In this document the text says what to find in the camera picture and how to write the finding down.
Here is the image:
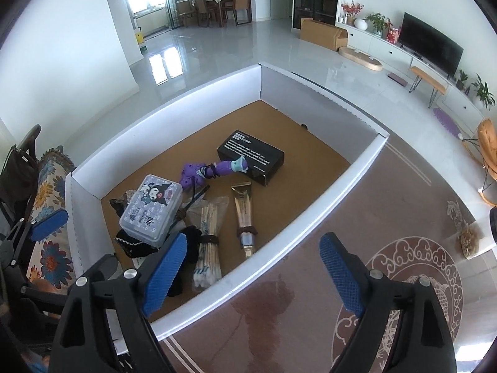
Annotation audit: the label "oval beige scratch board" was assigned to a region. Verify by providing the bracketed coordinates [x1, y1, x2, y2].
[337, 45, 384, 72]

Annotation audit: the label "large white cardboard box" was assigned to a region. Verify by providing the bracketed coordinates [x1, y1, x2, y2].
[64, 61, 390, 356]

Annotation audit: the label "black television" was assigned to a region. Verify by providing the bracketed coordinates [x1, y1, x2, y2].
[399, 12, 464, 78]

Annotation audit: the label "purple plush toy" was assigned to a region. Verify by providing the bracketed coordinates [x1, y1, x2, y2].
[179, 155, 249, 193]

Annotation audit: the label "thin black rods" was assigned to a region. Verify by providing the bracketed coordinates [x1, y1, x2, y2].
[171, 184, 212, 228]

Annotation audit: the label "black lace cloth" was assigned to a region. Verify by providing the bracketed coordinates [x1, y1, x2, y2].
[110, 197, 156, 260]

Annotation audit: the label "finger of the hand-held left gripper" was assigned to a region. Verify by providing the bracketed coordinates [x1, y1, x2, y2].
[19, 254, 119, 315]
[0, 209, 69, 273]

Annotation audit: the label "gold cream tube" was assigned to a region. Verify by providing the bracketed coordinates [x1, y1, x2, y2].
[230, 182, 259, 260]

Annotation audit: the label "bag of cotton swabs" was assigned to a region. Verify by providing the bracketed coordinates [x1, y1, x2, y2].
[192, 195, 230, 292]

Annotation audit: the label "clear plastic cartoon box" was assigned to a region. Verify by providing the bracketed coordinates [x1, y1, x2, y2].
[118, 174, 183, 248]

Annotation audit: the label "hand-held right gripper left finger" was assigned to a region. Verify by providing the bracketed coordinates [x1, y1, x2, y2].
[47, 232, 189, 373]

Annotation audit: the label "tall leafy potted plant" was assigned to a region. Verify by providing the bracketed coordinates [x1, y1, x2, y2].
[470, 74, 495, 110]

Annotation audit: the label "bushy potted plant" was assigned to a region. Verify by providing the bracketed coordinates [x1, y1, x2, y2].
[365, 12, 393, 35]

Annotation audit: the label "brown cardboard box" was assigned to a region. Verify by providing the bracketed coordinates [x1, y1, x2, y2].
[300, 17, 349, 52]

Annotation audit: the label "purple floor mat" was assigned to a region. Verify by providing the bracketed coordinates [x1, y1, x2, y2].
[432, 107, 463, 137]

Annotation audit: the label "red flower bouquet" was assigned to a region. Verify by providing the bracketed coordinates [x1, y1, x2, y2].
[340, 1, 365, 26]

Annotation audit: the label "floral cushion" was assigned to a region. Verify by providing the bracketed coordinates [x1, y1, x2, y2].
[25, 148, 78, 292]

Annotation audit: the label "white television cabinet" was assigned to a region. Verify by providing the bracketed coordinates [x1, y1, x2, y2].
[336, 21, 488, 135]

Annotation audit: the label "wooden bench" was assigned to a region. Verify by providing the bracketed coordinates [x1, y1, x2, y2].
[408, 66, 448, 108]

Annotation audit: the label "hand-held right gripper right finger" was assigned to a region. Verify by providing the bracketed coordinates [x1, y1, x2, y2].
[318, 232, 459, 373]

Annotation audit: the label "wooden dining chair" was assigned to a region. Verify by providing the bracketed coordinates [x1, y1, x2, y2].
[193, 0, 212, 28]
[232, 0, 253, 26]
[175, 0, 197, 28]

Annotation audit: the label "orange chair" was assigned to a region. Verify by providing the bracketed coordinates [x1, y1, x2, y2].
[462, 118, 497, 206]

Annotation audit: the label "dark bag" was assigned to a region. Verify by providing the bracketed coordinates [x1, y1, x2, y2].
[0, 124, 43, 218]

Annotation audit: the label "black printed box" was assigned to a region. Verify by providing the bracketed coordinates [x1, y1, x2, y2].
[216, 129, 286, 188]

